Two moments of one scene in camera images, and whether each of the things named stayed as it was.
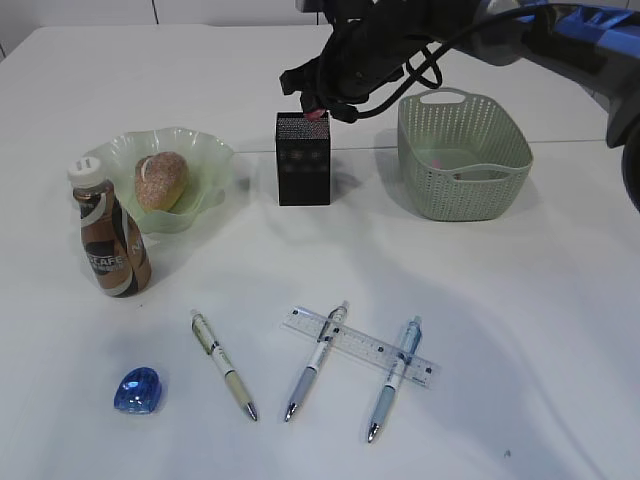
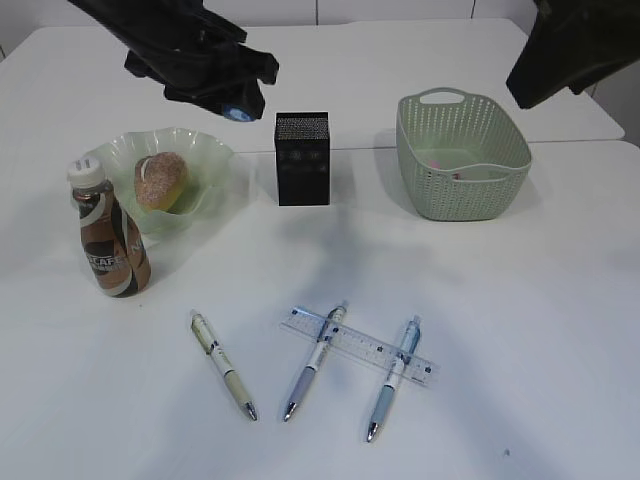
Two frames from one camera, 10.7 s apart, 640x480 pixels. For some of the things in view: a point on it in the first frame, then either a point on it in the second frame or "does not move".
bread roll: [160, 180] does not move
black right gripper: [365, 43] to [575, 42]
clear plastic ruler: [361, 348] does not move
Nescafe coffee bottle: [117, 260] does not move
